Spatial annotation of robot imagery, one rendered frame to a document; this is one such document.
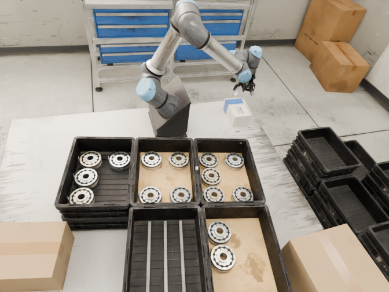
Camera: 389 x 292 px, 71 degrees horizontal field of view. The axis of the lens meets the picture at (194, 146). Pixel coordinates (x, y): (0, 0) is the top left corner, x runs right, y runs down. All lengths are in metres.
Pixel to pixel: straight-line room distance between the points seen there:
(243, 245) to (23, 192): 1.11
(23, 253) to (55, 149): 0.69
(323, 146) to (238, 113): 0.82
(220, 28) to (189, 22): 1.90
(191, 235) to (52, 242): 0.56
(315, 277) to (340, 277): 0.10
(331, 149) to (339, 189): 0.32
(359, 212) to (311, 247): 1.02
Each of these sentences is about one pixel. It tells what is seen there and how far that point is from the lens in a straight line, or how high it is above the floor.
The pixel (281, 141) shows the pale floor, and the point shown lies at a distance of 2.99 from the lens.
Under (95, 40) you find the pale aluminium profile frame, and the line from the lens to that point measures 3.00.
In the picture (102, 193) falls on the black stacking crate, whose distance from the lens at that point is 1.36.
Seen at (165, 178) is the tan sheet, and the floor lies 0.83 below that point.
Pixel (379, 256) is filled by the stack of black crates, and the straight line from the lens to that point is 1.95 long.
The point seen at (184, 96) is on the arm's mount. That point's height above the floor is 0.98.
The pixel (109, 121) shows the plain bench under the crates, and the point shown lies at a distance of 1.87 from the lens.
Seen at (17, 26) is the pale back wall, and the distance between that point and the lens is 4.04.
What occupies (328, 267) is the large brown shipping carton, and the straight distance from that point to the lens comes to 1.29.
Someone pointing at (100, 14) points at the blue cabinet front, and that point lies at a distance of 2.92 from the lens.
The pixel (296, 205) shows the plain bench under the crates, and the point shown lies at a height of 0.70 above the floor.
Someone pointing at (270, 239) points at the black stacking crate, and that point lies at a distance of 1.25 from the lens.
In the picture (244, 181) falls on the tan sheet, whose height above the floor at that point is 0.83.
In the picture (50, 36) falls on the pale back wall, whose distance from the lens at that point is 4.03.
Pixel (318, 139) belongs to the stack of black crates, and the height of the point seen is 0.49.
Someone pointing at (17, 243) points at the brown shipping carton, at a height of 0.86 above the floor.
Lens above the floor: 1.95
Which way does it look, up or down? 47 degrees down
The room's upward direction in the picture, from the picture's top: 9 degrees clockwise
